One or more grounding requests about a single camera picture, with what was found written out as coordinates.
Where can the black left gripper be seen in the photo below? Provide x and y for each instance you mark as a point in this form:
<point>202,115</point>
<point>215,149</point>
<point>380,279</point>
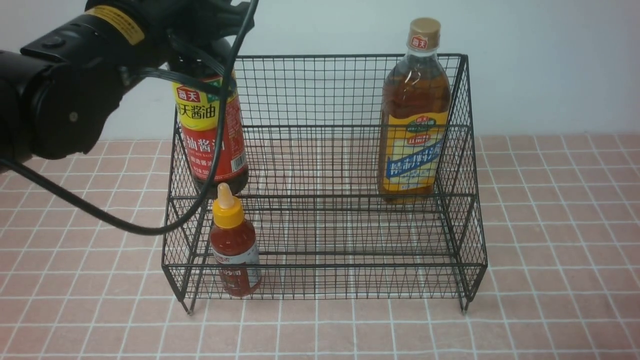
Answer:
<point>141,29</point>

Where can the dark soy sauce bottle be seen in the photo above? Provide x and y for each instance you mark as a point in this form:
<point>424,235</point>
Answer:
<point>198,114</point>

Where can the small red chili sauce bottle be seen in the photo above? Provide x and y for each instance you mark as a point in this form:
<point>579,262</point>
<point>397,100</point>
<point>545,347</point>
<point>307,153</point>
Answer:
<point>234,245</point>

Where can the large amber cooking wine bottle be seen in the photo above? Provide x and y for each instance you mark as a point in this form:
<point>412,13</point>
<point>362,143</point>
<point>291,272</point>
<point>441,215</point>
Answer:
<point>416,100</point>

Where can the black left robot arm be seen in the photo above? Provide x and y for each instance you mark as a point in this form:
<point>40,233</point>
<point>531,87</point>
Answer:
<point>58,91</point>

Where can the black wire mesh shelf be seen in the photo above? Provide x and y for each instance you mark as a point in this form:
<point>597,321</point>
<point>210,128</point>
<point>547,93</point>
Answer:
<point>324,231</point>

